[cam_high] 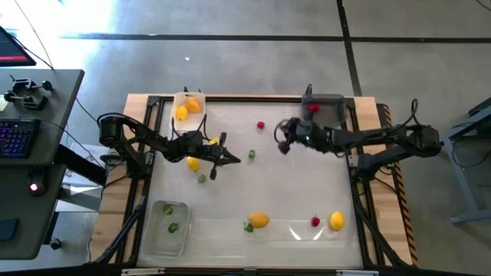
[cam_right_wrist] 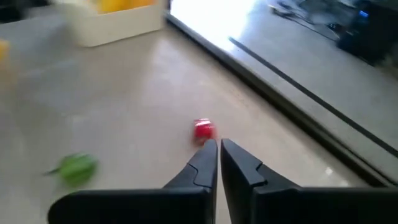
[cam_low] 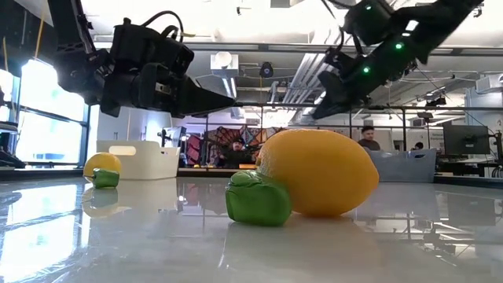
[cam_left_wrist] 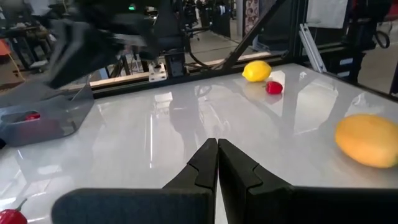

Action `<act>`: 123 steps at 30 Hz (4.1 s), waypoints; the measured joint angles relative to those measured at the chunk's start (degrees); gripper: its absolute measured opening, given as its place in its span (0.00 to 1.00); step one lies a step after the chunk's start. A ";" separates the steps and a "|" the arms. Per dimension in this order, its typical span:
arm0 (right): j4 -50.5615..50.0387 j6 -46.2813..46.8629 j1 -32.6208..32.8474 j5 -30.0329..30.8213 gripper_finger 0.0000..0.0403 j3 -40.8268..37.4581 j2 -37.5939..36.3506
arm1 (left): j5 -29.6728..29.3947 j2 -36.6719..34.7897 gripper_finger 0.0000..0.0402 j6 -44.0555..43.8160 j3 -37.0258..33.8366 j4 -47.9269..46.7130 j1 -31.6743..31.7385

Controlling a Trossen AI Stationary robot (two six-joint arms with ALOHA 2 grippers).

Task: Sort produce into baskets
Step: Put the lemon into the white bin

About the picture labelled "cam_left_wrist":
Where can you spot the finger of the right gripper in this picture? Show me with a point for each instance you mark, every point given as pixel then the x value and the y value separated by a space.
pixel 74 35
pixel 71 68

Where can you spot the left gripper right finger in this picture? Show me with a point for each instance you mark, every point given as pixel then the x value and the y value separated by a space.
pixel 242 186

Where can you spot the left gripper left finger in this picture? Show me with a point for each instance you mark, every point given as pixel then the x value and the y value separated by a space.
pixel 199 174

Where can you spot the small red pepper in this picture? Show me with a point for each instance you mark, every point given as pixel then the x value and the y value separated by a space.
pixel 32 117
pixel 274 88
pixel 11 217

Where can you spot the small yellow lemon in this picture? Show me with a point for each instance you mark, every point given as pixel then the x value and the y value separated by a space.
pixel 256 71

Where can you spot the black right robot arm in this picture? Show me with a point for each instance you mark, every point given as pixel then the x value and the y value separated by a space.
pixel 169 31

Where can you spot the grey plastic basket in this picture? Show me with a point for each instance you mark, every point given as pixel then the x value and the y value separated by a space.
pixel 56 118

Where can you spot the large orange-yellow lemon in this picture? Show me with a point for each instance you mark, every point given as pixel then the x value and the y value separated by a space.
pixel 367 140

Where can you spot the silver aluminium extrusion bar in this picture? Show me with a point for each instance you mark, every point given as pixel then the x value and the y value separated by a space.
pixel 312 49

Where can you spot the white hanging panel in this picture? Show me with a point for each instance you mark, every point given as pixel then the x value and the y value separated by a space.
pixel 326 14

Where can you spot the white mounting bracket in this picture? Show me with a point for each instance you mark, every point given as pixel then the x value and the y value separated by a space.
pixel 157 73

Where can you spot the black aluminium table frame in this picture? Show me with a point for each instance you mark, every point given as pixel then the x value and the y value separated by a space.
pixel 251 35

